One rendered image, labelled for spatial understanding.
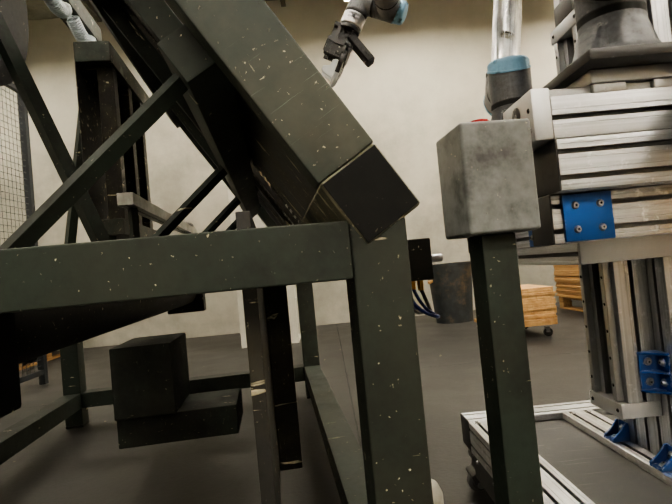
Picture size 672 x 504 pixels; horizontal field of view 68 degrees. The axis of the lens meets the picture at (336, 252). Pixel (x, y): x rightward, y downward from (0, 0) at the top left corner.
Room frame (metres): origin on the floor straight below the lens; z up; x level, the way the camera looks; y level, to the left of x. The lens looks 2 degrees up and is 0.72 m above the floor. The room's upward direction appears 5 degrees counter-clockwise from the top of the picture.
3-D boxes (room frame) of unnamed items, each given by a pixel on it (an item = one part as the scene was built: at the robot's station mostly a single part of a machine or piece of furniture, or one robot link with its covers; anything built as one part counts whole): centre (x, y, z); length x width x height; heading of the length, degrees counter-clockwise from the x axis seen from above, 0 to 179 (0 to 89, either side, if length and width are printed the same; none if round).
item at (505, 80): (1.43, -0.54, 1.20); 0.13 x 0.12 x 0.14; 168
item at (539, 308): (4.34, -1.47, 0.20); 0.61 x 0.51 x 0.40; 1
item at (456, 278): (5.64, -1.24, 0.33); 0.54 x 0.54 x 0.65
